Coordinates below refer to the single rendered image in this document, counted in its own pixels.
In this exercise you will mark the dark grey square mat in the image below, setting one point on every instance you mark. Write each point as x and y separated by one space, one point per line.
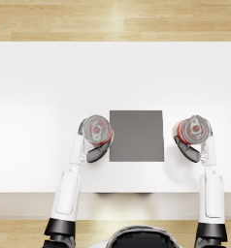
137 135

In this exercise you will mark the red can with silver top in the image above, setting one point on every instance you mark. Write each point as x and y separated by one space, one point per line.
193 130
97 130

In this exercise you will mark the dark round robot body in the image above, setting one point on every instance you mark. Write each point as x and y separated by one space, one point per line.
143 238

